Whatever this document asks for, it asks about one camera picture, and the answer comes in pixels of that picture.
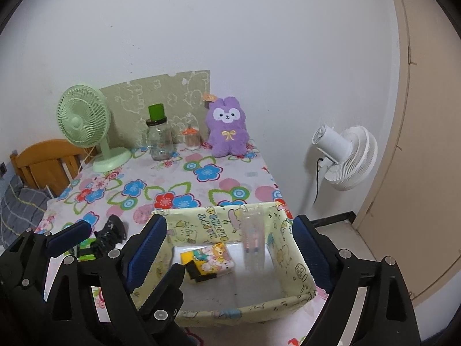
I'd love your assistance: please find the yellow cartoon fabric box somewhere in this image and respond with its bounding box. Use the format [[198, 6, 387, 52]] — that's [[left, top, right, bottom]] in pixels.
[[130, 202, 318, 327]]

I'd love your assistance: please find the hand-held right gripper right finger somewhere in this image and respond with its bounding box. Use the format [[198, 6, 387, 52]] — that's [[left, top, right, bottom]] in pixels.
[[292, 215, 421, 346]]

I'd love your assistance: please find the floral tablecloth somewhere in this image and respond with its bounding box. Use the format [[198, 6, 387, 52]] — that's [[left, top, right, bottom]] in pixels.
[[34, 140, 328, 346]]

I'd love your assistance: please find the cotton swab container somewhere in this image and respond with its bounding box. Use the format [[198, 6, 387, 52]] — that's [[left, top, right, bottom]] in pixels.
[[182, 126, 200, 151]]

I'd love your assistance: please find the green tissue pack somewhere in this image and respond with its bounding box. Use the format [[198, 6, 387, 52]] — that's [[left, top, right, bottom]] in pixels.
[[74, 238, 96, 262]]

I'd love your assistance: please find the glass jar mug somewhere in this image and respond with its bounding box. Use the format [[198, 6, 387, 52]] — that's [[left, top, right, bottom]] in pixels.
[[146, 118, 173, 161]]

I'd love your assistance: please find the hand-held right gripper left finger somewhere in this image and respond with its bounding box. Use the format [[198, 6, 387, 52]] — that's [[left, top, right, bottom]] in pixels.
[[45, 215, 168, 346]]

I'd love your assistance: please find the white fan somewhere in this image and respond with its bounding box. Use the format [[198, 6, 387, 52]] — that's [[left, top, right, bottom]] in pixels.
[[311, 123, 378, 191]]

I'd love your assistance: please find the green desk fan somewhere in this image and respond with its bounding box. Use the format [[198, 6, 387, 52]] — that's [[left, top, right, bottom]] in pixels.
[[58, 84, 132, 173]]

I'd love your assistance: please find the green patterned board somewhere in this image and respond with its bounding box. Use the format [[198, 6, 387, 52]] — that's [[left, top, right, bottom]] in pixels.
[[99, 70, 211, 150]]

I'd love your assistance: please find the clear plastic case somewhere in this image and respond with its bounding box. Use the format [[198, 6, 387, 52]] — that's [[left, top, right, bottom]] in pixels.
[[239, 205, 267, 271]]

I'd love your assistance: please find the grey plaid blanket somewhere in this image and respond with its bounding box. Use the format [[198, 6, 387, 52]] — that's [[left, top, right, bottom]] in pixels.
[[0, 173, 53, 249]]

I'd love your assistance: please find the black cloth band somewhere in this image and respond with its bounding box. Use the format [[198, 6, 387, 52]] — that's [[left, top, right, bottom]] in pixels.
[[92, 214, 127, 258]]

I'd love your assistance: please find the purple plush bunny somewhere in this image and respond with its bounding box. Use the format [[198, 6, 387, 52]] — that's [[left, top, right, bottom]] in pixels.
[[205, 95, 251, 158]]

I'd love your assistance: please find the small black case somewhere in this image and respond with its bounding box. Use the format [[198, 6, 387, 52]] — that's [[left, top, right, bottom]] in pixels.
[[183, 263, 218, 283]]

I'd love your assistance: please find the beige door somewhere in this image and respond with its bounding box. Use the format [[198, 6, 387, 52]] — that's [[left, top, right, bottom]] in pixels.
[[355, 0, 461, 307]]

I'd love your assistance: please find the cartoon print tissue packet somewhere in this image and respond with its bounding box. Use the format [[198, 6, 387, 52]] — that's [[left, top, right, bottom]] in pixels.
[[180, 242, 236, 278]]

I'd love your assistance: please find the black fan cable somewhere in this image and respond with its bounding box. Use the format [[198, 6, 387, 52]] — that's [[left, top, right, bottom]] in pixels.
[[314, 157, 323, 204]]

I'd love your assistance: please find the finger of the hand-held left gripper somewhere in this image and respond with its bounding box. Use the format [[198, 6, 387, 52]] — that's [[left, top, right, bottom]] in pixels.
[[0, 220, 95, 298], [139, 263, 190, 346]]

